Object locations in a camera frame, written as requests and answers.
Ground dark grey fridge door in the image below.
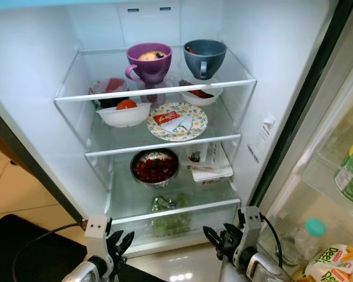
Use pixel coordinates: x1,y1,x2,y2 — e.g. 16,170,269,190
250,0,353,282

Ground floral round plate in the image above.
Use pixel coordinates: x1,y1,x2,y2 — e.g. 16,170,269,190
146,102,208,142

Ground red snack packet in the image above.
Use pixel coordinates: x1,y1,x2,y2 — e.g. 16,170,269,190
153,111,180,125

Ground glass fridge shelf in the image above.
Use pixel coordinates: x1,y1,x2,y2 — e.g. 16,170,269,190
106,147,242,225
54,47,257,103
85,97,241,157

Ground white fridge label sticker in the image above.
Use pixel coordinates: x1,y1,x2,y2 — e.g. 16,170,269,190
249,112,276,165

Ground clear fridge door bin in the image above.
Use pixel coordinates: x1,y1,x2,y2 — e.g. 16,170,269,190
300,82,353,224

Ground green leafy vegetables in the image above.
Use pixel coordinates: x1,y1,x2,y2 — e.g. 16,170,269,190
150,195,192,237

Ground white foam food tray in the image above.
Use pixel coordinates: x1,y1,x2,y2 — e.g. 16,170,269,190
191,166,234,186

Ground steel bowl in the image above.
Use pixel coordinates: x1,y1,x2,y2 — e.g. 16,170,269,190
130,149,180,189

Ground dark red cherries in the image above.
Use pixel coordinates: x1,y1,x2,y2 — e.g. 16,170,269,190
134,153,176,183

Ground clear water bottle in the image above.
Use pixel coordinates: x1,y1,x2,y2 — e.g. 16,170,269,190
279,217,327,274

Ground printed clear food package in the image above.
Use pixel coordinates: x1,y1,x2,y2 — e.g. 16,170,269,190
185,142,221,169

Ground black rounded-corner floor mat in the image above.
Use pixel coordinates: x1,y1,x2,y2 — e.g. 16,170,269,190
0,214,145,282

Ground orange juice carton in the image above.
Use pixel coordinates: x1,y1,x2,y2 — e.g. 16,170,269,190
297,244,353,282

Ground white bowl with tomato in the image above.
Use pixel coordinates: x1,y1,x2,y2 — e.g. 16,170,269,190
96,102,152,129

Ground red tomato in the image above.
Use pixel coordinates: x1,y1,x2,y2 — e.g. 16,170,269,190
115,99,137,111

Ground white bowl with sausage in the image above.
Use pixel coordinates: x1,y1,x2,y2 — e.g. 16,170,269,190
179,80,224,107

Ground brown sausage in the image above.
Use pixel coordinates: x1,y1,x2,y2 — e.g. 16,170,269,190
180,81,214,99

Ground plastic-wrapped bowl red food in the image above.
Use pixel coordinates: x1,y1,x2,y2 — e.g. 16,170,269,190
88,78,125,110

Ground purple cup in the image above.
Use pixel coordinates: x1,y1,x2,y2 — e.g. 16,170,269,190
125,42,172,85

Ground blue-grey cup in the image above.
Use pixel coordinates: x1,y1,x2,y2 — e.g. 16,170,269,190
183,39,228,80

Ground yellowish food in cup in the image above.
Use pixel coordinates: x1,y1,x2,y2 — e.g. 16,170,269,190
137,51,166,62

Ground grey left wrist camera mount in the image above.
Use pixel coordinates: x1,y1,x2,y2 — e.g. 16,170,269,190
84,214,112,265

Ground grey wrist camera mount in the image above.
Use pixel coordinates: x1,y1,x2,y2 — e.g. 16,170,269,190
84,214,112,265
235,206,262,268

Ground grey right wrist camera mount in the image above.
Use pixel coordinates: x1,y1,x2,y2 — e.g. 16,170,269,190
235,206,262,268

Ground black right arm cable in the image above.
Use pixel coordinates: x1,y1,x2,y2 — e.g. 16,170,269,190
259,213,284,268

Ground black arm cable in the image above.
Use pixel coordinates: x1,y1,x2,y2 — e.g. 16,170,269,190
12,222,88,282
259,213,284,268

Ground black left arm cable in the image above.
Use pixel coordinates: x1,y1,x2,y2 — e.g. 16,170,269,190
12,222,88,282

